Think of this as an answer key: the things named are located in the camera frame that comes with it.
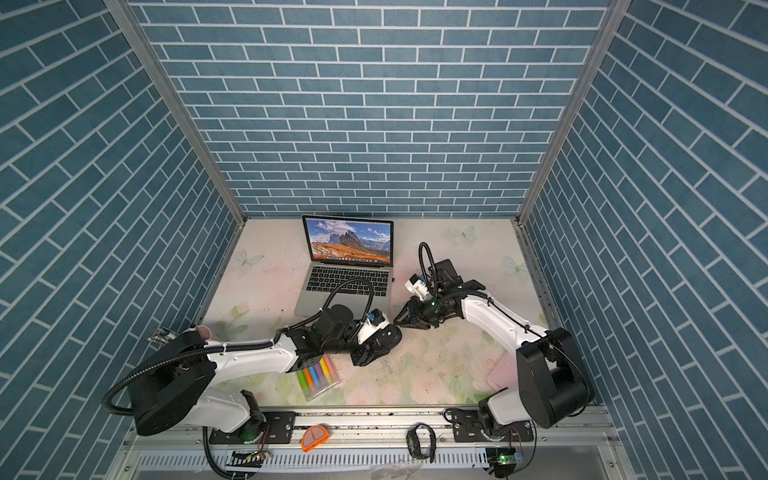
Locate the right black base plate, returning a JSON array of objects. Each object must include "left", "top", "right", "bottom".
[{"left": 442, "top": 407, "right": 534, "bottom": 443}]

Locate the black wristwatch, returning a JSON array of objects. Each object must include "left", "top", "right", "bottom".
[{"left": 406, "top": 422, "right": 437, "bottom": 464}]

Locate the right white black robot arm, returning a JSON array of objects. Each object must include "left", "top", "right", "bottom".
[{"left": 395, "top": 242, "right": 594, "bottom": 438}]

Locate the pink notebook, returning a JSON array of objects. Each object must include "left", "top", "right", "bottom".
[{"left": 486, "top": 352, "right": 518, "bottom": 392}]

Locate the small circuit board with wires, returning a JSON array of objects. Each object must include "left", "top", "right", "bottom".
[{"left": 226, "top": 450, "right": 272, "bottom": 471}]

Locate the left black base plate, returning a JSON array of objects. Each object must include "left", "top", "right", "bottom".
[{"left": 208, "top": 411, "right": 297, "bottom": 445}]

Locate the pack of coloured highlighters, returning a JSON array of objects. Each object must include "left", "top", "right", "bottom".
[{"left": 296, "top": 355, "right": 341, "bottom": 402}]

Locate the orange semicircular tool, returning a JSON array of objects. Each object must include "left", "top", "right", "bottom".
[{"left": 301, "top": 424, "right": 330, "bottom": 453}]

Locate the aluminium front rail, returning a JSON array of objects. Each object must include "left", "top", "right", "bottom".
[{"left": 107, "top": 405, "right": 637, "bottom": 480}]

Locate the silver laptop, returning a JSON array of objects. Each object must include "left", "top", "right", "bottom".
[{"left": 294, "top": 215, "right": 394, "bottom": 317}]

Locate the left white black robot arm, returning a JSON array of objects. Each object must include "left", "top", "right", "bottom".
[{"left": 101, "top": 300, "right": 402, "bottom": 441}]

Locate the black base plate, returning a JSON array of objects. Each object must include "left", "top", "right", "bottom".
[
  {"left": 208, "top": 411, "right": 297, "bottom": 445},
  {"left": 442, "top": 407, "right": 534, "bottom": 443}
]

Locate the pink pen holder cup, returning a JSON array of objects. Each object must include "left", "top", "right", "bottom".
[{"left": 149, "top": 323, "right": 215, "bottom": 349}]

